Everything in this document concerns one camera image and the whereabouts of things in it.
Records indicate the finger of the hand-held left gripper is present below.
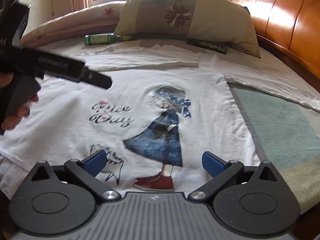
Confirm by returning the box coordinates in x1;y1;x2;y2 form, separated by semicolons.
80;65;112;90

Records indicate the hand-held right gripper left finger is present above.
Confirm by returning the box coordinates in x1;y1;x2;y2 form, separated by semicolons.
30;149;121;202

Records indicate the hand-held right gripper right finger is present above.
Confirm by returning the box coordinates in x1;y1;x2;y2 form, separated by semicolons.
187;151;279;202

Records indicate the white printed t-shirt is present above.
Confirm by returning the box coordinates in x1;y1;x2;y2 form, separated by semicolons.
0;44;320;198

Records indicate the person's left hand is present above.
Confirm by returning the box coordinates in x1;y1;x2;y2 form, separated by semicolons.
0;72;40;130

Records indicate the green glass bottle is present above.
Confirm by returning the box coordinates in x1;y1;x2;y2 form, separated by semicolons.
84;33;137;47

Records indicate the folded pink floral quilt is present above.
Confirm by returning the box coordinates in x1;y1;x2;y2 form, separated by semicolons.
19;1;125;48

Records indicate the floral pillow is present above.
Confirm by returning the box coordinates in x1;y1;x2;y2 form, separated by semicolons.
114;0;262;58

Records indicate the wooden headboard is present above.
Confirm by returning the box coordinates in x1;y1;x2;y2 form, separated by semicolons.
229;0;320;80

